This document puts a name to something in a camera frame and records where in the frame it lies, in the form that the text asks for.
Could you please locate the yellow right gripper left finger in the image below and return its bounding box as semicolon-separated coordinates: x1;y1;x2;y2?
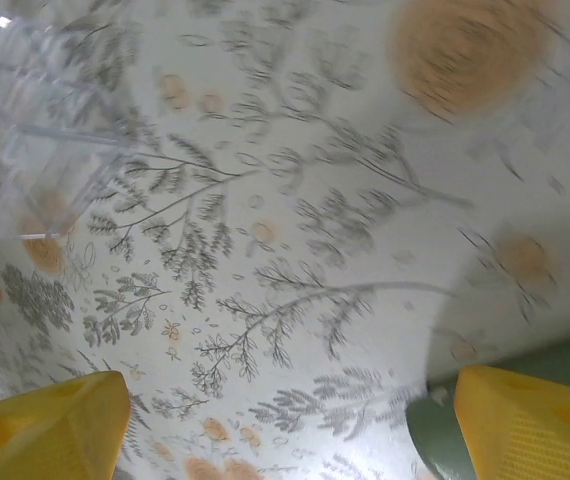
0;370;131;480

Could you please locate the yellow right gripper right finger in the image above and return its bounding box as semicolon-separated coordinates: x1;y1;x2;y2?
453;364;570;480

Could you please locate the clear acrylic card box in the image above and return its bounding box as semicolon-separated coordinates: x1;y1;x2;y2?
0;0;139;241

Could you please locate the floral tablecloth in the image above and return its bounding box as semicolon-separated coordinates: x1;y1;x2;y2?
0;0;570;480

